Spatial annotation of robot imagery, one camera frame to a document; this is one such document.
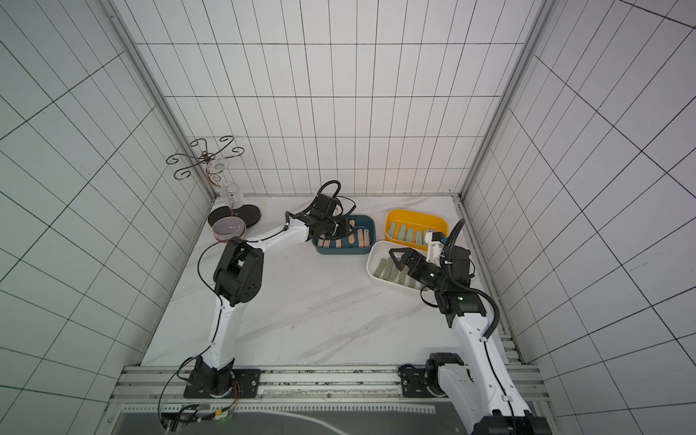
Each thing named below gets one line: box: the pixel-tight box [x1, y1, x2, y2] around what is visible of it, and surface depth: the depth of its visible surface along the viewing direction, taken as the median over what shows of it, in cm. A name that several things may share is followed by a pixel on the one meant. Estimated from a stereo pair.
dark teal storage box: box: [311, 214, 377, 255], surface depth 104 cm
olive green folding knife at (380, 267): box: [372, 257, 387, 279], surface depth 98 cm
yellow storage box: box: [384, 209, 450, 252], surface depth 109 cm
